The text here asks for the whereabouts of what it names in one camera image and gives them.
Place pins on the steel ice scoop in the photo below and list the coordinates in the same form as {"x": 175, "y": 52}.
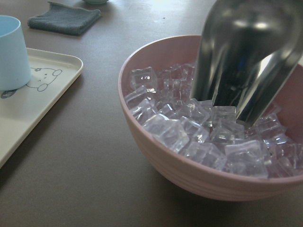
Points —
{"x": 247, "y": 52}

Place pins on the pink bowl of ice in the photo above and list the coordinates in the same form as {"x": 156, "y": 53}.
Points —
{"x": 185, "y": 173}

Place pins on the light blue cup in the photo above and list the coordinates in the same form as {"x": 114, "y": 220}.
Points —
{"x": 14, "y": 63}

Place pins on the cream serving tray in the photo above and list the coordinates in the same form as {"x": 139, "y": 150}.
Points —
{"x": 22, "y": 109}

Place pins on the green ceramic bowl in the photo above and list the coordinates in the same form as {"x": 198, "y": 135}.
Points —
{"x": 96, "y": 2}

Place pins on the folded grey cloth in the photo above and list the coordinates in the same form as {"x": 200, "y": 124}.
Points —
{"x": 65, "y": 19}

